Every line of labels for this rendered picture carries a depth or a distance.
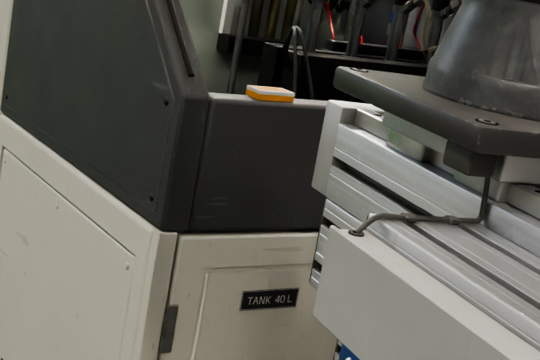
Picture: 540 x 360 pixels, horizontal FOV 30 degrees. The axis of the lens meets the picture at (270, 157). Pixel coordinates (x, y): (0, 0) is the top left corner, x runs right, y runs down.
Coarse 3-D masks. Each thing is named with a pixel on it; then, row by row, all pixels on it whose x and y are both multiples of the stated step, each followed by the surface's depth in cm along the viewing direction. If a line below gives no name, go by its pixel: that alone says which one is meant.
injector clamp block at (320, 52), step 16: (272, 48) 150; (288, 48) 150; (320, 48) 155; (272, 64) 150; (304, 64) 145; (320, 64) 146; (336, 64) 148; (352, 64) 149; (368, 64) 151; (384, 64) 153; (400, 64) 155; (416, 64) 159; (272, 80) 150; (288, 80) 146; (304, 80) 146; (320, 80) 147; (304, 96) 146; (320, 96) 148; (336, 96) 150; (352, 96) 151
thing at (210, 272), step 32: (192, 256) 118; (224, 256) 120; (256, 256) 123; (288, 256) 126; (192, 288) 119; (224, 288) 122; (256, 288) 124; (288, 288) 127; (192, 320) 120; (224, 320) 123; (256, 320) 126; (288, 320) 129; (160, 352) 119; (192, 352) 122; (224, 352) 124; (256, 352) 127; (288, 352) 130; (320, 352) 133
